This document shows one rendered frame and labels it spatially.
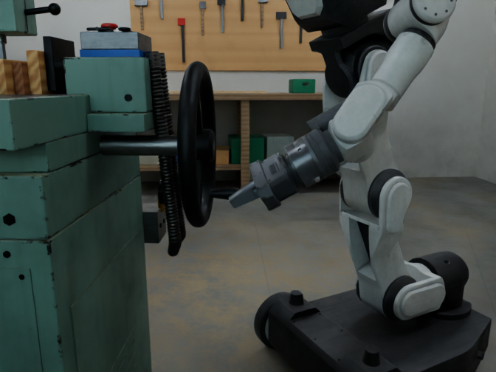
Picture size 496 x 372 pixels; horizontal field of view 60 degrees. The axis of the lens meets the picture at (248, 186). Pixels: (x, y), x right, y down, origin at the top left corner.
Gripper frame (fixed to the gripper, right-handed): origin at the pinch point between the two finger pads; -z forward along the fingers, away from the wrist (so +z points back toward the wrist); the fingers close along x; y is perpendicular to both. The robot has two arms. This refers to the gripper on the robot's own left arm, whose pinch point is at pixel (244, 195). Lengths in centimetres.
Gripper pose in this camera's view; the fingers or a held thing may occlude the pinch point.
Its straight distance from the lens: 81.7
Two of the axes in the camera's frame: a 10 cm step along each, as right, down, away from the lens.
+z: 8.6, -4.8, -1.5
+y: -4.8, -6.9, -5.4
